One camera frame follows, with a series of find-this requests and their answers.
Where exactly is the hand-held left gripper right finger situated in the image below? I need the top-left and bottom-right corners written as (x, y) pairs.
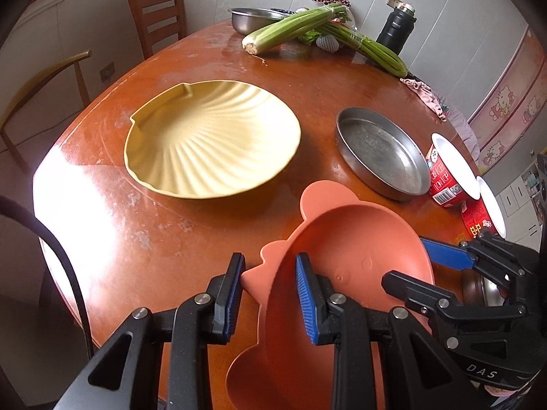
top-left (295, 252), bottom-right (483, 410)

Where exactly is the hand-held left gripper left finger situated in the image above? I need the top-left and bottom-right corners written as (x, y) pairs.
top-left (53, 252), bottom-right (246, 410)

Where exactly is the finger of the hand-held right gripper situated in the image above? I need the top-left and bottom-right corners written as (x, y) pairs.
top-left (382, 270), bottom-right (528, 329)
top-left (420, 228), bottom-right (533, 295)

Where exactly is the deep steel bowl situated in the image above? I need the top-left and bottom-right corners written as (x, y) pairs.
top-left (461, 270), bottom-right (509, 307)

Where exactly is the red instant noodle bowl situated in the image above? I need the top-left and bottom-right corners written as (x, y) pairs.
top-left (425, 133), bottom-right (482, 208)
top-left (462, 176), bottom-right (509, 240)

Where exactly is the orange bear-shaped plate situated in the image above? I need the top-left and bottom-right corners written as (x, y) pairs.
top-left (226, 180), bottom-right (436, 410)

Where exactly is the round steel pan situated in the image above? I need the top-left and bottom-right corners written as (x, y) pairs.
top-left (335, 107), bottom-right (431, 202)

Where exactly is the yellow shell-shaped plate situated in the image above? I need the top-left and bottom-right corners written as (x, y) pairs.
top-left (124, 80), bottom-right (302, 200)

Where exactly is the white drawer cabinet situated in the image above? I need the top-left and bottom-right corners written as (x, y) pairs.
top-left (496, 149), bottom-right (547, 248)

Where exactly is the pink printed garment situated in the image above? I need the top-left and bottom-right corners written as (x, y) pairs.
top-left (444, 105), bottom-right (481, 163)

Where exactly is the pink crumpled cloth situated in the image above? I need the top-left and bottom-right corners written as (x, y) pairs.
top-left (399, 77), bottom-right (449, 121)

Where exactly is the pink cartoon wardrobe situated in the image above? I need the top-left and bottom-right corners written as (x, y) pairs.
top-left (467, 26), bottom-right (547, 176)

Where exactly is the black thermos flask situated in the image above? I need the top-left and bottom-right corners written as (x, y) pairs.
top-left (376, 3), bottom-right (416, 56)

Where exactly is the fruit in white foam net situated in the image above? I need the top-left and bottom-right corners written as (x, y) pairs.
top-left (316, 34), bottom-right (343, 55)

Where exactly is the steel basin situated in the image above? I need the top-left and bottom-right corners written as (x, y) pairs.
top-left (227, 7), bottom-right (295, 35)

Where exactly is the brown slatted wooden chair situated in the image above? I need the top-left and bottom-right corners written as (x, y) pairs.
top-left (128, 0), bottom-right (187, 60)

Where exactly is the light wooden curved armchair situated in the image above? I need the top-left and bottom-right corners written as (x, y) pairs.
top-left (0, 50), bottom-right (92, 176)

